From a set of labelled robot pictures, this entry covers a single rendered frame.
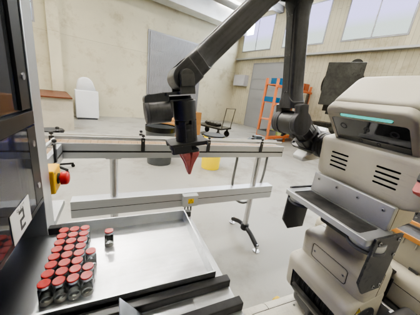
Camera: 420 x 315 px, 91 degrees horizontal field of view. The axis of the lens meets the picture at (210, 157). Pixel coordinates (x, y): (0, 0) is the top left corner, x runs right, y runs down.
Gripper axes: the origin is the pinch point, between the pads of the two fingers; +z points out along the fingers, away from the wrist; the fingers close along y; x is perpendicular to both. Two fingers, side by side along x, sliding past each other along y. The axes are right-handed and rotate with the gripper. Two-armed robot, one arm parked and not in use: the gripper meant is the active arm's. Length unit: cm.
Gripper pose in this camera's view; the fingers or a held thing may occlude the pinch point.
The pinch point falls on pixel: (189, 170)
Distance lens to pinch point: 59.2
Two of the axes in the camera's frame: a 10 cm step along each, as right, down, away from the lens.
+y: -9.2, 1.6, -3.6
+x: 3.9, 3.2, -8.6
